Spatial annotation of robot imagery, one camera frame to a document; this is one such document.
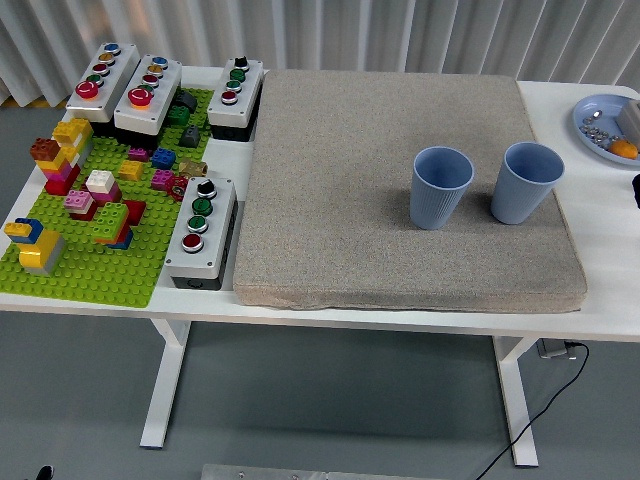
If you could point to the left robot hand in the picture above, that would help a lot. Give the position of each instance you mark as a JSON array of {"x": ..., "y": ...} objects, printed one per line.
[{"x": 45, "y": 473}]

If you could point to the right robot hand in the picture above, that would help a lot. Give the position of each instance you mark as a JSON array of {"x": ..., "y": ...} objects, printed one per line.
[{"x": 636, "y": 189}]

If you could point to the blue ribbed cup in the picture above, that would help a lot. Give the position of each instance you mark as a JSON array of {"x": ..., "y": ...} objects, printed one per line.
[
  {"x": 435, "y": 205},
  {"x": 520, "y": 200}
]

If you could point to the small orange fruit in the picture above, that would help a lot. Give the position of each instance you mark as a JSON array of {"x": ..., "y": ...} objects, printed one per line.
[{"x": 625, "y": 149}]

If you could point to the grey metal block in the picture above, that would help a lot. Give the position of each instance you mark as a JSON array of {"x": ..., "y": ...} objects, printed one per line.
[{"x": 631, "y": 115}]

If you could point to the light blue plate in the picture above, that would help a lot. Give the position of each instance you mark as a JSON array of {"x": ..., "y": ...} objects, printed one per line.
[{"x": 607, "y": 102}]

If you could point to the white table leg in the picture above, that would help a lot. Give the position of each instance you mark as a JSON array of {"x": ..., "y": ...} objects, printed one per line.
[
  {"x": 517, "y": 400},
  {"x": 165, "y": 380}
]

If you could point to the grey power box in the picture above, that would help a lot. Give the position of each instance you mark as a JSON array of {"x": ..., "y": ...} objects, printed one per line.
[{"x": 552, "y": 350}]

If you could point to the green lego baseplate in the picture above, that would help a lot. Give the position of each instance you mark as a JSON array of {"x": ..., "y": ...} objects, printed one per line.
[{"x": 100, "y": 280}]

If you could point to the yellow blue grey lego figure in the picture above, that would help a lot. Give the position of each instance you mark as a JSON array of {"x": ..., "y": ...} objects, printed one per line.
[{"x": 42, "y": 247}]

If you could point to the green red blue lego stack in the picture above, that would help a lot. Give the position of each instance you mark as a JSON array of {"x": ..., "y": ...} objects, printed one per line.
[{"x": 110, "y": 220}]

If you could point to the pink and red lego stack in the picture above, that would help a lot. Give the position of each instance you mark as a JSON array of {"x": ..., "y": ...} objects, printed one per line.
[{"x": 79, "y": 200}]

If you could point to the grey-brown mat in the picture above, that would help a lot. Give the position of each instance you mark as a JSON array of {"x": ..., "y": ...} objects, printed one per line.
[{"x": 340, "y": 200}]

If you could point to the white and magenta lego stack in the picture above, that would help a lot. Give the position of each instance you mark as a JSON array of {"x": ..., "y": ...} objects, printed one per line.
[{"x": 100, "y": 181}]

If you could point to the tall multicolour lego tower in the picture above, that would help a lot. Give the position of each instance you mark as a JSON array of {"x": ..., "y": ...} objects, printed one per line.
[{"x": 62, "y": 172}]

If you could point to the white four-button control box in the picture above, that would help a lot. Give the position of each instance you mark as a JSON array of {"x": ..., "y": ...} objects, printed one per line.
[
  {"x": 220, "y": 215},
  {"x": 250, "y": 80}
]

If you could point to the yellow lego brick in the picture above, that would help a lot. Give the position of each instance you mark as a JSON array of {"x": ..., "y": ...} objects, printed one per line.
[{"x": 131, "y": 171}]

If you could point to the pink magenta lego brick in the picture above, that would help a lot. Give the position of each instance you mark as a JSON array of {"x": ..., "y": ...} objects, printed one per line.
[{"x": 162, "y": 180}]

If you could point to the small magenta lego brick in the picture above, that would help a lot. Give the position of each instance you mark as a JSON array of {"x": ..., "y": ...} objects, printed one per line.
[{"x": 139, "y": 154}]

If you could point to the blue lego brick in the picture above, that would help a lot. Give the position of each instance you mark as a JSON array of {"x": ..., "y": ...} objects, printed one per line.
[{"x": 164, "y": 159}]

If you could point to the grey sloped lego brick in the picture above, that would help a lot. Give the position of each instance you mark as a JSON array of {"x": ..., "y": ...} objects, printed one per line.
[{"x": 190, "y": 136}]

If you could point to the dark green lego brick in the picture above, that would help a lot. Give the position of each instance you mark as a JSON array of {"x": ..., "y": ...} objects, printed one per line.
[{"x": 179, "y": 116}]

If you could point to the dark grey curved lego brick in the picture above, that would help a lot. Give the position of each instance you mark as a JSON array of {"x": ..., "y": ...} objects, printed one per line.
[{"x": 187, "y": 100}]

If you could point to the white five-button control box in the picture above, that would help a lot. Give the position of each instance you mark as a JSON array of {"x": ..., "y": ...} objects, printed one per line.
[
  {"x": 122, "y": 65},
  {"x": 167, "y": 80}
]

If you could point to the white curtain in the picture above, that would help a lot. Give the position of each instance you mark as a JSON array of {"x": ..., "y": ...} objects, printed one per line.
[{"x": 200, "y": 25}]

